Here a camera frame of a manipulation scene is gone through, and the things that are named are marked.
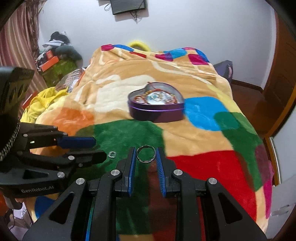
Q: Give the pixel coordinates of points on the striped red curtain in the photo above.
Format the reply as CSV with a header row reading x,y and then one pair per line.
x,y
19,41

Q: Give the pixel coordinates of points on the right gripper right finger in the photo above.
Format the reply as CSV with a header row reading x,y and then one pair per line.
x,y
205,209

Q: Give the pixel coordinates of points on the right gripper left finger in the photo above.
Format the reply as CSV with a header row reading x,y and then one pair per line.
x,y
87,210

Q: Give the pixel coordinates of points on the purple heart-shaped tin box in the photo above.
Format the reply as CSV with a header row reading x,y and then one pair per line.
x,y
157,102

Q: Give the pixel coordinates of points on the grey purple bag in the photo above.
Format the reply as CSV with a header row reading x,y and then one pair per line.
x,y
225,69

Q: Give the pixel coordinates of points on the yellow cloth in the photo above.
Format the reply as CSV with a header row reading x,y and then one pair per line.
x,y
41,102

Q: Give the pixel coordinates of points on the white wardrobe with hearts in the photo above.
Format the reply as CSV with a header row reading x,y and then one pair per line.
x,y
282,215

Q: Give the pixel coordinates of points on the small wall monitor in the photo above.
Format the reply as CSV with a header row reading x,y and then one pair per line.
x,y
123,6

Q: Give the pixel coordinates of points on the yellow curved pillow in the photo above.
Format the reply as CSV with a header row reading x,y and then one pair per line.
x,y
139,45

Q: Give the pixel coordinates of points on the green box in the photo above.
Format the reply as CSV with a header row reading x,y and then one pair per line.
x,y
55,73

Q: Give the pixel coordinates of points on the striped patterned cloth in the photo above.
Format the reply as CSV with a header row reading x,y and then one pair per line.
x,y
70,80

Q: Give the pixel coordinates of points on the orange box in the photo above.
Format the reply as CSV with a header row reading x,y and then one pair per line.
x,y
49,63

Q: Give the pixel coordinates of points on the pile of dark clothes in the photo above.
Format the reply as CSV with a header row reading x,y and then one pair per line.
x,y
61,47

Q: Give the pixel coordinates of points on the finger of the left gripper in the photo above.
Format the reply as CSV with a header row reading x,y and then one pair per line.
x,y
70,160
32,136

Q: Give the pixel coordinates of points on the colourful patchwork fleece blanket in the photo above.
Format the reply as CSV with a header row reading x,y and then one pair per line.
x,y
213,140

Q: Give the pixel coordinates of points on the brown wooden door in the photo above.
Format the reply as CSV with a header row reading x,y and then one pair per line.
x,y
279,91

